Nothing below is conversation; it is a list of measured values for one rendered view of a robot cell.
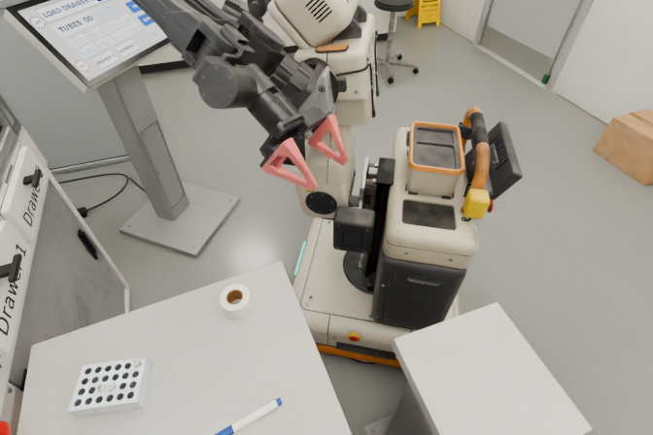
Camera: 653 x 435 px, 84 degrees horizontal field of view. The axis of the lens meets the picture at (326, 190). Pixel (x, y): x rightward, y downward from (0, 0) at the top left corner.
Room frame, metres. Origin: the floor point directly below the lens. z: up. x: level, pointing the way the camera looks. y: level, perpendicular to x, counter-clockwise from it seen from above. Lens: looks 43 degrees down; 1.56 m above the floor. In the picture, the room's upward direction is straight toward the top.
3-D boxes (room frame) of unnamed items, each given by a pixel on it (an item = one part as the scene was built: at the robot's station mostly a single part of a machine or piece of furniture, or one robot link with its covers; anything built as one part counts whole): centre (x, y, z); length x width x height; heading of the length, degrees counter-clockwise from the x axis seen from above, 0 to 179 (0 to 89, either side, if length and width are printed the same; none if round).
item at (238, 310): (0.44, 0.21, 0.78); 0.07 x 0.07 x 0.04
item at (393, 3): (3.33, -0.55, 0.31); 0.59 x 0.56 x 0.62; 19
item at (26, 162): (0.72, 0.83, 0.87); 0.29 x 0.02 x 0.11; 23
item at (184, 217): (1.42, 0.84, 0.51); 0.50 x 0.45 x 1.02; 70
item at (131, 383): (0.25, 0.43, 0.78); 0.12 x 0.08 x 0.04; 98
